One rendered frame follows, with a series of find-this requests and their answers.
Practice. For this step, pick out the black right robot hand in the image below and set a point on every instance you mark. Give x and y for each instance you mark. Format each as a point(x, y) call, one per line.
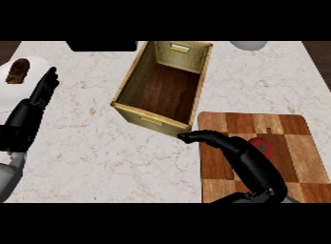
point(251, 162)

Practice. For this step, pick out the checkered wooden cutting board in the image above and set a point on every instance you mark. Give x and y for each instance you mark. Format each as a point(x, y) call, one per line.
point(307, 152)

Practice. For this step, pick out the brown bread slice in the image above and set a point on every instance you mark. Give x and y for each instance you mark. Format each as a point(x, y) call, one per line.
point(18, 71)

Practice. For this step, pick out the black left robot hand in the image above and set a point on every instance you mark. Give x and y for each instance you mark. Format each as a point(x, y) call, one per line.
point(21, 124)

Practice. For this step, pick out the pale grey bowl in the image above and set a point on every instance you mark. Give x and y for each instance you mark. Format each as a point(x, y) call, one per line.
point(248, 45)

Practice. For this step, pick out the wooden box basket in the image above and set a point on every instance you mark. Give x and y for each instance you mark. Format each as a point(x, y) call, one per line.
point(167, 92)

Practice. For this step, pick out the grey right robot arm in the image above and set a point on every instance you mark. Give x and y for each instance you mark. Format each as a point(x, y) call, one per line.
point(235, 199)

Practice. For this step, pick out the red tomato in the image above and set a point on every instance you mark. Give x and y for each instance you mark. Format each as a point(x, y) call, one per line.
point(264, 147)

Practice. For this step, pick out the black appliance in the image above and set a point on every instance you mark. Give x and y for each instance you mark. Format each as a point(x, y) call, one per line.
point(102, 45)

